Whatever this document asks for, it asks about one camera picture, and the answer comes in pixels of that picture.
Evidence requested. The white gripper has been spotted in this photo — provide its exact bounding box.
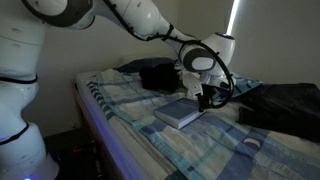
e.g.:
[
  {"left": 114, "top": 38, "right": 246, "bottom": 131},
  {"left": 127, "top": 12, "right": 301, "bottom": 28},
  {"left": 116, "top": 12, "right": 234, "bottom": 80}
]
[{"left": 182, "top": 73, "right": 205, "bottom": 112}]

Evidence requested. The blue hardcover textbook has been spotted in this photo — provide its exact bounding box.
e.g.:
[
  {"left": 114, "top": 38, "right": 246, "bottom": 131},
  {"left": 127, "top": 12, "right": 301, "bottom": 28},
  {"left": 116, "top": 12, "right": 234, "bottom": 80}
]
[{"left": 154, "top": 98, "right": 204, "bottom": 129}]

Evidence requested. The blue plaid bed blanket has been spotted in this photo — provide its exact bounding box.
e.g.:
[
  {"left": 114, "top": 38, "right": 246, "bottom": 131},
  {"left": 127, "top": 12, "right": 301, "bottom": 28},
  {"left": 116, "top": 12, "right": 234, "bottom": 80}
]
[{"left": 87, "top": 69, "right": 320, "bottom": 180}]

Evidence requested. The white bed mattress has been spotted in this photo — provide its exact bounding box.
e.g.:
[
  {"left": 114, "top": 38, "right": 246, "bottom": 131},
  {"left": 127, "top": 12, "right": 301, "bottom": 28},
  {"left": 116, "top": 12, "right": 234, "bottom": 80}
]
[{"left": 74, "top": 71, "right": 176, "bottom": 180}]

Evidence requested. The black cloth near pillow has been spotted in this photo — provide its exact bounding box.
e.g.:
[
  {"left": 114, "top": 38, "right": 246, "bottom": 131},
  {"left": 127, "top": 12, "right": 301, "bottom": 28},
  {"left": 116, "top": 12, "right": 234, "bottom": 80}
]
[{"left": 139, "top": 64, "right": 179, "bottom": 92}]

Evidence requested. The dark blue pillow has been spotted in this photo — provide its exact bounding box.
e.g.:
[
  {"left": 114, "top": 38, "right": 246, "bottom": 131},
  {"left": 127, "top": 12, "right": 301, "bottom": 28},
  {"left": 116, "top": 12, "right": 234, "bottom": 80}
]
[{"left": 116, "top": 57, "right": 175, "bottom": 73}]

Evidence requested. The dark clothing pile right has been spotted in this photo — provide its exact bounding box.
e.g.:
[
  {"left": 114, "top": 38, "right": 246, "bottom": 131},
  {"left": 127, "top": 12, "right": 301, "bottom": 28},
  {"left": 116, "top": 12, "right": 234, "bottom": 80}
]
[{"left": 238, "top": 83, "right": 320, "bottom": 143}]

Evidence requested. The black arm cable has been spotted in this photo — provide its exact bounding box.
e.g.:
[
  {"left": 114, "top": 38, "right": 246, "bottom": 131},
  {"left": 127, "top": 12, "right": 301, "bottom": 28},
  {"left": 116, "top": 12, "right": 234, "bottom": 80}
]
[{"left": 103, "top": 0, "right": 236, "bottom": 110}]

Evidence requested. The wooden bed frame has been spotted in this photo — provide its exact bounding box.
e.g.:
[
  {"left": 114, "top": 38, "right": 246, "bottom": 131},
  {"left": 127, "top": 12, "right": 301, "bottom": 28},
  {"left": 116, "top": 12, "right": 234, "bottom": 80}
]
[{"left": 73, "top": 85, "right": 122, "bottom": 180}]

